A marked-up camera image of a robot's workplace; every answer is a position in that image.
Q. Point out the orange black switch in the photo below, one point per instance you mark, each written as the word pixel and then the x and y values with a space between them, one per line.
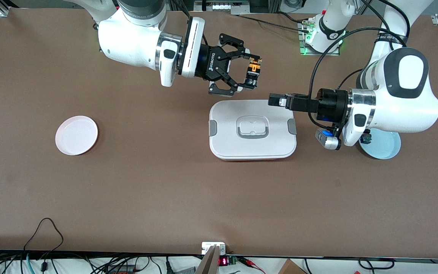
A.
pixel 254 68

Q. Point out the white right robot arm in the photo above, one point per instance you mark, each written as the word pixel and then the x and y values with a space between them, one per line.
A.
pixel 131 42

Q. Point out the brown cardboard box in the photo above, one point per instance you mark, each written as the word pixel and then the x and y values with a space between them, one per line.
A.
pixel 291 268

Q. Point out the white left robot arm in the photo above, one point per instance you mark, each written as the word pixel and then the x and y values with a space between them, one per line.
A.
pixel 401 106

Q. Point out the aluminium profile bar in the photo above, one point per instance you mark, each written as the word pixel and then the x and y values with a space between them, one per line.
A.
pixel 208 262

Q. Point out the light blue round plate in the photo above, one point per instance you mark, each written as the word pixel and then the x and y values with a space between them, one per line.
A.
pixel 384 148

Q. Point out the white lunch box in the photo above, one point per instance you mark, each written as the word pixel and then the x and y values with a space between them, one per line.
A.
pixel 253 110

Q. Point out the white round plate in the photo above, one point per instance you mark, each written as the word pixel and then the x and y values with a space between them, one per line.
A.
pixel 76 135

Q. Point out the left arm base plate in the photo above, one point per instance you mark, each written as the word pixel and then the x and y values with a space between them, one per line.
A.
pixel 302 42

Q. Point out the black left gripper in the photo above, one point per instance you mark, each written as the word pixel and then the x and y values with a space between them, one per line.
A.
pixel 331 105

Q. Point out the short aluminium rail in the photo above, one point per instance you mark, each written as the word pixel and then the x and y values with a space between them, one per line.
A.
pixel 6 9

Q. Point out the red digit display module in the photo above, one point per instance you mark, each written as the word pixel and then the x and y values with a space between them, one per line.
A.
pixel 223 261

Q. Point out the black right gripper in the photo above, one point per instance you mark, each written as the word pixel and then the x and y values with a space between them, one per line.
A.
pixel 212 66

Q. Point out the blue switch module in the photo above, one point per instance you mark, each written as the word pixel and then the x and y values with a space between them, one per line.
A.
pixel 366 140

